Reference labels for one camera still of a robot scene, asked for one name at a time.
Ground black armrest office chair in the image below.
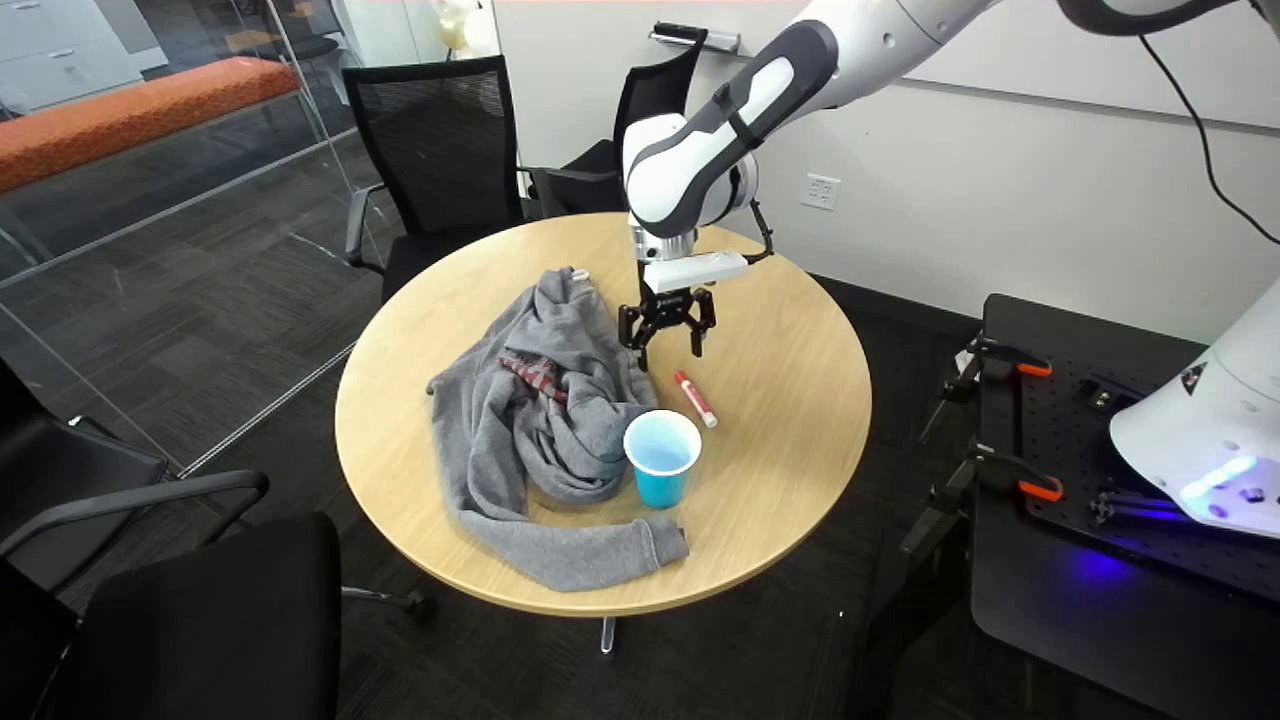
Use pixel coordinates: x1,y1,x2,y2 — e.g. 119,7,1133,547
0,459,349,720

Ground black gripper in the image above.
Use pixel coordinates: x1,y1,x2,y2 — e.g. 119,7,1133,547
616,283,719,377

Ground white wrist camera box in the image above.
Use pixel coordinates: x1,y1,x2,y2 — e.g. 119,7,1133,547
641,250,752,302

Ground orange bench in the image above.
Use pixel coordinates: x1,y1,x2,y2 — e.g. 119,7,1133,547
0,51,305,196

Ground red marker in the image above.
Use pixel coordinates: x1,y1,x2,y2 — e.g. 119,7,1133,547
668,367,725,438

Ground blue plastic cup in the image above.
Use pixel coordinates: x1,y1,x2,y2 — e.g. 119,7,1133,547
618,405,709,516

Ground black mesh back chair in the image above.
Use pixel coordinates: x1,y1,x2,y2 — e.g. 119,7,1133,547
340,51,526,292

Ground black hanging cable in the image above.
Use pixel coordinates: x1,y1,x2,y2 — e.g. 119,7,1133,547
1137,30,1280,258

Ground grey sweatshirt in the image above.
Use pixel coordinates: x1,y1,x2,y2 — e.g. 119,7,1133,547
422,264,694,597

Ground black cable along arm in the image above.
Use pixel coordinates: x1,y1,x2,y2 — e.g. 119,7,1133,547
744,196,778,270

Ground orange black clamp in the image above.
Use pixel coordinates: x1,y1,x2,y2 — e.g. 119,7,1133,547
894,442,1073,560
946,331,1060,408

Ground white wall outlet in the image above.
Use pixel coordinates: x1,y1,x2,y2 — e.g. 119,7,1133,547
799,169,844,216

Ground black solid back chair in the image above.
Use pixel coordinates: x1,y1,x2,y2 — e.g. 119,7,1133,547
525,19,710,224

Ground black robot stand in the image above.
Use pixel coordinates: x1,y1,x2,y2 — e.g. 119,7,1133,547
969,290,1280,720

